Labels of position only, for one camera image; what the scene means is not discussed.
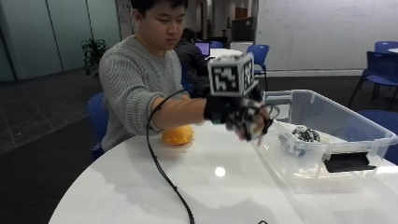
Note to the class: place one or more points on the zebra soft toy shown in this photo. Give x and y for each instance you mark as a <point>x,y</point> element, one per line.
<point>306,134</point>

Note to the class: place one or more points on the white marker cube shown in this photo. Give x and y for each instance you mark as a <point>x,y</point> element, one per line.
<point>230,76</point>

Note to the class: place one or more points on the orange fruit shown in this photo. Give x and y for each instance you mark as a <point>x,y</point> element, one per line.
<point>177,135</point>

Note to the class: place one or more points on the clear plastic storage bin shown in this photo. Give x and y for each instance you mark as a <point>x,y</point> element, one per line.
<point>327,140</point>

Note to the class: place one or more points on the blue chair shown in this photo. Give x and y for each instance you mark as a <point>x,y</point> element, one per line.
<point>97,121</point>
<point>384,46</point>
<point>259,57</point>
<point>379,74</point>

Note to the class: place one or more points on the white round table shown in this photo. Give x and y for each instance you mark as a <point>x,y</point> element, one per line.
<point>223,52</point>

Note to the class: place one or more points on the laptop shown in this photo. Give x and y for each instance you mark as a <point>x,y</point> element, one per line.
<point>202,48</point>

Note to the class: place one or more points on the dark cabinet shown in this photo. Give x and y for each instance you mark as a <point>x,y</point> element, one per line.
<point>242,29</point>

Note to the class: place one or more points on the the person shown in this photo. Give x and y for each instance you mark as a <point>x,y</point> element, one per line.
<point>135,81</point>

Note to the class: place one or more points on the potted plant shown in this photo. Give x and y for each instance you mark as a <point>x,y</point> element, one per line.
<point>93,54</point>

